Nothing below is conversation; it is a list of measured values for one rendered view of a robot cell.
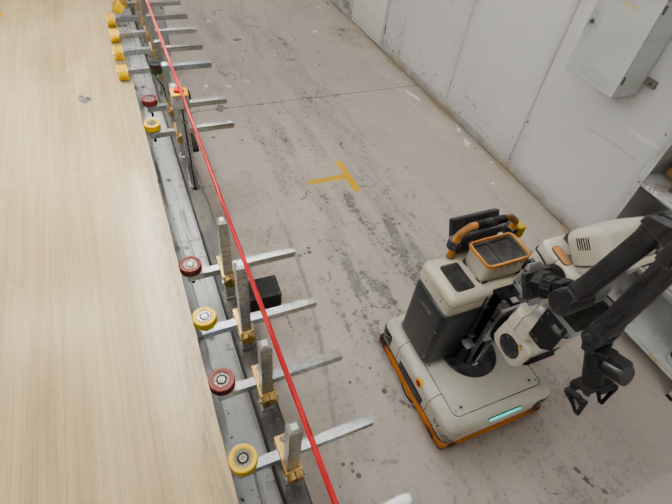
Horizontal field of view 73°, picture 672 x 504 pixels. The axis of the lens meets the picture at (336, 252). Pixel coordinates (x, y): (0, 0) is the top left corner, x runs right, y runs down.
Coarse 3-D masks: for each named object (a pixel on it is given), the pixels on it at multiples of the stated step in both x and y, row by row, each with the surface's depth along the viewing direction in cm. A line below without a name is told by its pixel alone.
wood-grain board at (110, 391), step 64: (0, 0) 313; (64, 0) 324; (0, 64) 255; (64, 64) 262; (0, 128) 215; (64, 128) 220; (128, 128) 225; (0, 192) 186; (64, 192) 190; (128, 192) 194; (0, 256) 164; (64, 256) 167; (128, 256) 170; (0, 320) 147; (64, 320) 149; (128, 320) 151; (192, 320) 154; (0, 384) 133; (64, 384) 134; (128, 384) 136; (192, 384) 138; (0, 448) 121; (64, 448) 123; (128, 448) 124; (192, 448) 126
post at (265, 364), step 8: (264, 344) 127; (264, 352) 127; (264, 360) 130; (264, 368) 134; (272, 368) 136; (264, 376) 137; (272, 376) 139; (264, 384) 141; (272, 384) 143; (264, 392) 145; (264, 408) 154
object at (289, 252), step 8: (288, 248) 187; (256, 256) 183; (264, 256) 183; (272, 256) 184; (280, 256) 185; (288, 256) 187; (232, 264) 179; (248, 264) 181; (256, 264) 183; (200, 272) 174; (208, 272) 175; (216, 272) 177; (192, 280) 174
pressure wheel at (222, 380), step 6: (216, 372) 141; (222, 372) 142; (228, 372) 141; (210, 378) 140; (216, 378) 140; (222, 378) 139; (228, 378) 140; (234, 378) 140; (210, 384) 138; (216, 384) 139; (222, 384) 139; (228, 384) 139; (234, 384) 141; (216, 390) 137; (222, 390) 137; (228, 390) 139
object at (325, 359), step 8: (336, 352) 159; (304, 360) 156; (312, 360) 156; (320, 360) 156; (328, 360) 157; (336, 360) 159; (280, 368) 153; (288, 368) 153; (296, 368) 153; (304, 368) 154; (312, 368) 156; (280, 376) 151; (240, 384) 148; (248, 384) 148; (232, 392) 145; (240, 392) 148
